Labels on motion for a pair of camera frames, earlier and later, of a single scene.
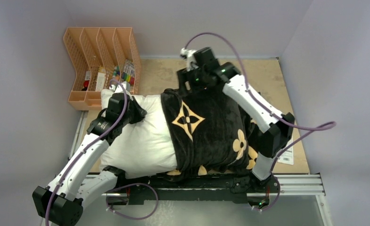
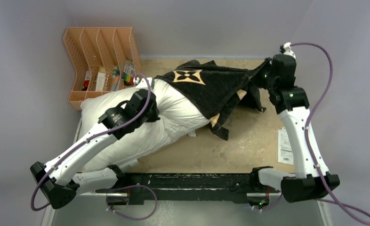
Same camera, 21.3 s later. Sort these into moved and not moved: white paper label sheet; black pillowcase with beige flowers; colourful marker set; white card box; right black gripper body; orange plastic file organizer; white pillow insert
Moved: right black gripper body; white pillow insert; black pillowcase with beige flowers
Not moved: white card box; colourful marker set; orange plastic file organizer; white paper label sheet
